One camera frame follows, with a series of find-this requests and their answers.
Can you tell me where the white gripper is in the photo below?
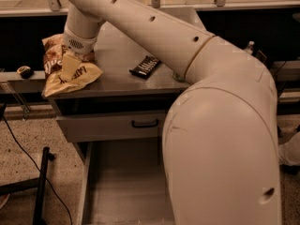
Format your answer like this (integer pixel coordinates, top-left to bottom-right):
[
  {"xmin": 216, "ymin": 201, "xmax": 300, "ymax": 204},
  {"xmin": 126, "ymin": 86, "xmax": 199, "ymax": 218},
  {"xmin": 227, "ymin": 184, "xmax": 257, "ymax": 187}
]
[{"xmin": 60, "ymin": 26, "xmax": 97, "ymax": 82}]

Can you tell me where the brown chip bag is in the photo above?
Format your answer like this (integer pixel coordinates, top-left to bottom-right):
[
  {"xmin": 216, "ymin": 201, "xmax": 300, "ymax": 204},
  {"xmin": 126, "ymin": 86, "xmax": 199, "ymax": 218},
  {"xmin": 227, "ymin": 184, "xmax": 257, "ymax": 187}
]
[{"xmin": 42, "ymin": 34, "xmax": 103, "ymax": 98}]

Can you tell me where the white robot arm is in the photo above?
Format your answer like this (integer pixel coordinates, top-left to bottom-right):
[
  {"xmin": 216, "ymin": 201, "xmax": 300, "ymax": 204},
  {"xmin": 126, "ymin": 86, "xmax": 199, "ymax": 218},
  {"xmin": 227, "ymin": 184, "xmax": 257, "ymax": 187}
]
[{"xmin": 65, "ymin": 0, "xmax": 282, "ymax": 225}]

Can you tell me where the closed upper drawer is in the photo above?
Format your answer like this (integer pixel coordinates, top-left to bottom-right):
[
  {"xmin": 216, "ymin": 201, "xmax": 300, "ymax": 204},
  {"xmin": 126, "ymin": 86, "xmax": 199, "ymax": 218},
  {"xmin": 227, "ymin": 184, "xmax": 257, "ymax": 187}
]
[{"xmin": 56, "ymin": 111, "xmax": 166, "ymax": 143}]

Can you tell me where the grey metal drawer cabinet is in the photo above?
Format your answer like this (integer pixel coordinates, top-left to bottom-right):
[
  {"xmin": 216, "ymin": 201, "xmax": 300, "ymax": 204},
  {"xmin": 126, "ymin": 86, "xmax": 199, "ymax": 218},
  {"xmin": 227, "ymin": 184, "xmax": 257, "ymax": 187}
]
[{"xmin": 48, "ymin": 23, "xmax": 188, "ymax": 157}]

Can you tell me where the open lower drawer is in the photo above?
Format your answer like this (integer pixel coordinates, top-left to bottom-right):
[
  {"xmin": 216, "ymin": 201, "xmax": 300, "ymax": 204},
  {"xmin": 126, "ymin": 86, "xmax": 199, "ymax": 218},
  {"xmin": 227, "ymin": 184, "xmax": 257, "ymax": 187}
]
[{"xmin": 76, "ymin": 137, "xmax": 175, "ymax": 225}]

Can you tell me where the small round black device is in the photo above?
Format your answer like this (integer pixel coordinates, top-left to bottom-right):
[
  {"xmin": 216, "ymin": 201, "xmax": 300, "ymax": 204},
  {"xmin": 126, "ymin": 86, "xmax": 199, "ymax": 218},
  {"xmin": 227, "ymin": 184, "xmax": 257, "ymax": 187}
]
[{"xmin": 17, "ymin": 66, "xmax": 34, "ymax": 79}]

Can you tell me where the dark chocolate bar wrapper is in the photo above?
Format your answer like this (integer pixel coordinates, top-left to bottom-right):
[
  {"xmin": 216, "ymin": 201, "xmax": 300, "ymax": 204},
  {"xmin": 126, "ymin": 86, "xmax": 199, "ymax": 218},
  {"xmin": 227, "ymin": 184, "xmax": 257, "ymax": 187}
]
[{"xmin": 129, "ymin": 55, "xmax": 161, "ymax": 80}]

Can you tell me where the green soda can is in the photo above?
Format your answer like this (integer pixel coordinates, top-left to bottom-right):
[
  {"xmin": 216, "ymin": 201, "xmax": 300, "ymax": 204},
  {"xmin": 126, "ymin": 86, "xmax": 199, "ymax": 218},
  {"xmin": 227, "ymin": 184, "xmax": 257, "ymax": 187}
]
[{"xmin": 172, "ymin": 72, "xmax": 186, "ymax": 83}]

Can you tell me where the black metal stand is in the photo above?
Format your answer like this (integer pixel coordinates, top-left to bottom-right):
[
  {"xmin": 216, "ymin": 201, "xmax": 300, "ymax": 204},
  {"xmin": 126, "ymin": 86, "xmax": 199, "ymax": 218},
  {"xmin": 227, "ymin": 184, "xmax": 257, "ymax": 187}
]
[{"xmin": 0, "ymin": 147, "xmax": 54, "ymax": 225}]

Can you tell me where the clear plastic water bottle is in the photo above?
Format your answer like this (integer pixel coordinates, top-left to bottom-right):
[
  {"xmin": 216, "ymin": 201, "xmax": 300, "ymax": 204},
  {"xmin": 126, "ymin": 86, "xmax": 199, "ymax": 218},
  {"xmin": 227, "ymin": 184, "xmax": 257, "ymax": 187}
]
[{"xmin": 244, "ymin": 41, "xmax": 254, "ymax": 54}]

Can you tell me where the small dark speaker box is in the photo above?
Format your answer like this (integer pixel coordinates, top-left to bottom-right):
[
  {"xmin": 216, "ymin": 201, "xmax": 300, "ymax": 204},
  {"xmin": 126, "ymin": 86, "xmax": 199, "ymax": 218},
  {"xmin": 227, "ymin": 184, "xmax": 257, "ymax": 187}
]
[{"xmin": 256, "ymin": 50, "xmax": 267, "ymax": 64}]

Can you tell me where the person trouser leg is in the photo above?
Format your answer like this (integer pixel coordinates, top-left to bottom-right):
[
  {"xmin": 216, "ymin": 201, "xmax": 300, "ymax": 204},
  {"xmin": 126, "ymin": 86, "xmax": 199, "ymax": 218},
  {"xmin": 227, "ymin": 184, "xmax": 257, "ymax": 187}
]
[{"xmin": 278, "ymin": 132, "xmax": 300, "ymax": 166}]

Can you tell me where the black floor cable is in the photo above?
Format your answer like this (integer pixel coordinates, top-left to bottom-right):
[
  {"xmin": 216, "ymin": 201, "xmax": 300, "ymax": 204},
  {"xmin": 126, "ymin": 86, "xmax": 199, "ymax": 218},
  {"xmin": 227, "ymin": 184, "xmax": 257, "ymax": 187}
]
[{"xmin": 0, "ymin": 103, "xmax": 74, "ymax": 225}]

